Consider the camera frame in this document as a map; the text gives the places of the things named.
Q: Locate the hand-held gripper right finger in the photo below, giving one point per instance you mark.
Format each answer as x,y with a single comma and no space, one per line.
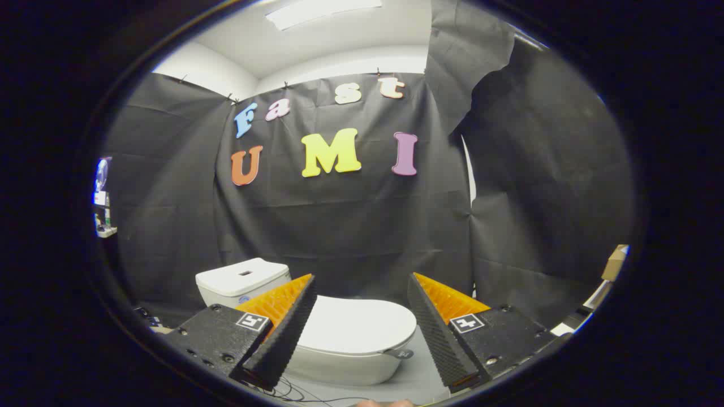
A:
438,333

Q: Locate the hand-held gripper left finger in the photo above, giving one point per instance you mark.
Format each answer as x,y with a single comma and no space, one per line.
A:
288,333

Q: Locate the black lid pull tab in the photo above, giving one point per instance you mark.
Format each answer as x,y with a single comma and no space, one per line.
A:
401,354

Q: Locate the white toilet lid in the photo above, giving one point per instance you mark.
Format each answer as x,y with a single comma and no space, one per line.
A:
362,325

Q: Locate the white toilet bowl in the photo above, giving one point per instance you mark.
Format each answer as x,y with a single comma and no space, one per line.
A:
350,367

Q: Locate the white toilet tank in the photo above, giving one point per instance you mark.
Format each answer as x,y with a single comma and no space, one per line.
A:
240,280

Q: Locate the black backdrop cloth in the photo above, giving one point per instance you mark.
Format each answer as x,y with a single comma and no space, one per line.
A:
350,226

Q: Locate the black electronic device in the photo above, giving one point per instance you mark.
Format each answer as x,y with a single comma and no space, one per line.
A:
147,317

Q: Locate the white flat board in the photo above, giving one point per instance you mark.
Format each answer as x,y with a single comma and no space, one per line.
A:
598,295

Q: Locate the cardboard box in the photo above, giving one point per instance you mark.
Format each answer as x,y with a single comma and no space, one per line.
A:
615,263

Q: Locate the white cluttered shelf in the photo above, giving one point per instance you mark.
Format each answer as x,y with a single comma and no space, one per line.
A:
103,198

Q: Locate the ceiling light panel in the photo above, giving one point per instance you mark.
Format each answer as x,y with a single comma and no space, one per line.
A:
322,11

